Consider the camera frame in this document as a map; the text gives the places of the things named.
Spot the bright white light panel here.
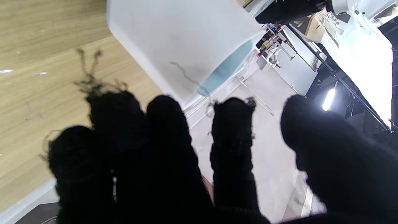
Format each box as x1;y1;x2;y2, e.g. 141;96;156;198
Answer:
323;9;393;125

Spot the white divided toothbrush holder cup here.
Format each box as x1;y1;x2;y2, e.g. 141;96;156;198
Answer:
106;0;266;108

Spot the small studio tube lamp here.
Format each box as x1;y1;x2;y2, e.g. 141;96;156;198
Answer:
322;88;336;112

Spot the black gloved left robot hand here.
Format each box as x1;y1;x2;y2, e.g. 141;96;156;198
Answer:
255;0;326;25

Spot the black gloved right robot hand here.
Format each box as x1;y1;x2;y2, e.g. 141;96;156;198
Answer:
48;91;398;224

